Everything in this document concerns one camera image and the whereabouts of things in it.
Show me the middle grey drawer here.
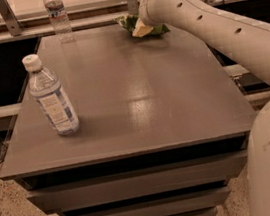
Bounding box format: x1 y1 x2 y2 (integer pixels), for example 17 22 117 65
79 186 230 216

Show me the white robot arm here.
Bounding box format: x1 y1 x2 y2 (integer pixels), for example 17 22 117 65
138 0 270 216

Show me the near water bottle white cap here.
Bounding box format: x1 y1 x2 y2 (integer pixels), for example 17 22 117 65
22 54 80 135

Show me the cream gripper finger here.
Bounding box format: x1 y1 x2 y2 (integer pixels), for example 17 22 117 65
132 18 153 38

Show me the top grey drawer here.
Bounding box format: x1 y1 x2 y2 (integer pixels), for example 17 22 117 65
27 150 247 214

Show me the far clear water bottle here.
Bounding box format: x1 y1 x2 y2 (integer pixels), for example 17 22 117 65
43 0 74 44

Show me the green jalapeno chip bag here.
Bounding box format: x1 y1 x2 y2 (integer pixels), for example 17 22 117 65
115 14 170 38

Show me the grey drawer cabinet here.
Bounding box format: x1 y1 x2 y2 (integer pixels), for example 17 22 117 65
0 25 255 216

